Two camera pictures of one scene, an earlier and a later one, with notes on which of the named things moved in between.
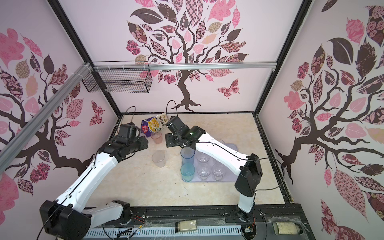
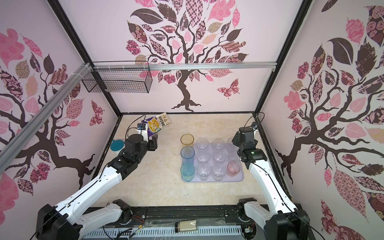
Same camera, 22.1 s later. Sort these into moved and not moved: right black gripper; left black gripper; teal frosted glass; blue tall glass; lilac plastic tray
Moved: left black gripper; right black gripper
Not moved: teal frosted glass; lilac plastic tray; blue tall glass
